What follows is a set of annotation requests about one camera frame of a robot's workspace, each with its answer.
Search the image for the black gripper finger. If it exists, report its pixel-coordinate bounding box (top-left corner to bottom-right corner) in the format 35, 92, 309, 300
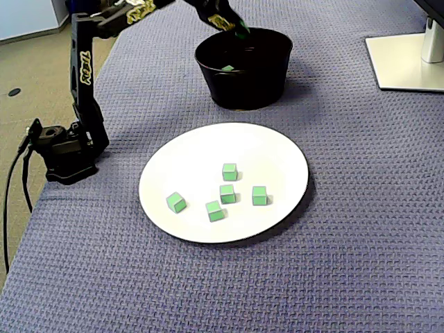
227, 5, 250, 31

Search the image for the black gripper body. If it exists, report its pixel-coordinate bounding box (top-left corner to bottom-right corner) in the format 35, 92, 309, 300
185, 0, 237, 18

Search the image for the black gripper finger with sticker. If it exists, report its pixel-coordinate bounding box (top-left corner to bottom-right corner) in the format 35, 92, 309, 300
207, 12, 240, 35

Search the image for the white round plate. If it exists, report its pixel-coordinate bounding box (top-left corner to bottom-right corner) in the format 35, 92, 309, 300
138, 121, 310, 244

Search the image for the black round bowl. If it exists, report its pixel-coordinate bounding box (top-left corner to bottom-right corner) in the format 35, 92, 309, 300
194, 26, 293, 111

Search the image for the blue bin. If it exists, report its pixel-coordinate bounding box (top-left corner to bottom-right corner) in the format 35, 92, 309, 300
65, 0, 105, 17

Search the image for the white monitor stand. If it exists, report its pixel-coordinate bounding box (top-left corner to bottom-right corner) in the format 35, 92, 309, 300
364, 15, 444, 93

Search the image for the black monitor screen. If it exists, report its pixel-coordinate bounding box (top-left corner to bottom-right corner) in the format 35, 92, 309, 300
412, 0, 444, 20

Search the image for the black controller board holder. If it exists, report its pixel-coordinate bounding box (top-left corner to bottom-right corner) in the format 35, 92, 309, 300
24, 117, 44, 148

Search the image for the blue textured table cloth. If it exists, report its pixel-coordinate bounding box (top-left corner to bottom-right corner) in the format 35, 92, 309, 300
0, 0, 444, 333

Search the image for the short black cable with plug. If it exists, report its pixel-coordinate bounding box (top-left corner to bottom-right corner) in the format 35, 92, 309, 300
21, 145, 35, 213

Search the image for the long black cable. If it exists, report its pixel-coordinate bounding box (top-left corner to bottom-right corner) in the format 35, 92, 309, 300
2, 137, 31, 275

